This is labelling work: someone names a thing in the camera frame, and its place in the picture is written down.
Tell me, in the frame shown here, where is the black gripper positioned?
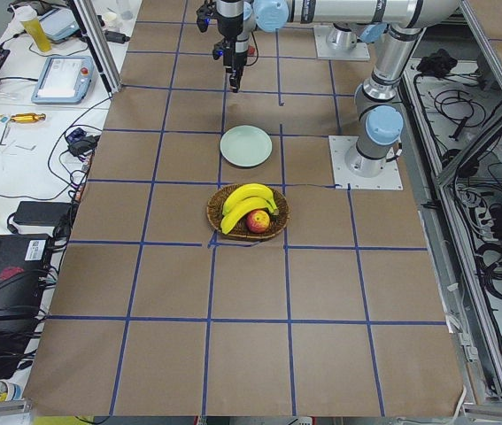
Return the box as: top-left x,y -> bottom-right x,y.
214,0 -> 249,92

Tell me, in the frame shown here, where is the light green plate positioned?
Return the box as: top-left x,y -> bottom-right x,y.
220,125 -> 272,167

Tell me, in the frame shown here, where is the yellow banana bunch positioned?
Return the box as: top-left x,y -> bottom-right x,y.
220,183 -> 278,235

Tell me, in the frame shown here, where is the white cup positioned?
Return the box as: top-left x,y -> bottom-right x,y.
101,11 -> 120,28

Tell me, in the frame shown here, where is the red yellow apple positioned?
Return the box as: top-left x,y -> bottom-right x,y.
245,210 -> 271,234

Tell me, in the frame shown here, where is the woven wicker basket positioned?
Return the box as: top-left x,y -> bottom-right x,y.
206,184 -> 290,241

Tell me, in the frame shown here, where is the teach pendant tablet near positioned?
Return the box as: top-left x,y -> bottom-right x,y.
31,56 -> 95,104

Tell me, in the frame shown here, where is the teach pendant tablet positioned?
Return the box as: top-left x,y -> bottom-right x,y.
39,8 -> 80,43
31,56 -> 95,104

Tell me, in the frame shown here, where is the teach pendant tablet far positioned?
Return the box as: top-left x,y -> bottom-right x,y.
39,8 -> 80,43

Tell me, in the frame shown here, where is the yellow bottle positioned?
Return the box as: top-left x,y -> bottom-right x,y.
17,7 -> 51,52

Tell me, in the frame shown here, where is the gold metal tool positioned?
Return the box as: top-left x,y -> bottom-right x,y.
0,112 -> 46,124

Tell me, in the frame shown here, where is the black power adapter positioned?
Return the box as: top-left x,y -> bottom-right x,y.
13,201 -> 70,227

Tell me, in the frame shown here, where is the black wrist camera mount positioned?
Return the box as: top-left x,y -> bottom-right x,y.
196,0 -> 215,33

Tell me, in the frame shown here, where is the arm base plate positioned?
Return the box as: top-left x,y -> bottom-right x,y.
313,25 -> 370,62
328,135 -> 403,190

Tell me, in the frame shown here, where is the aluminium frame post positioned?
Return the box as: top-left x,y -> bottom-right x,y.
67,0 -> 121,95

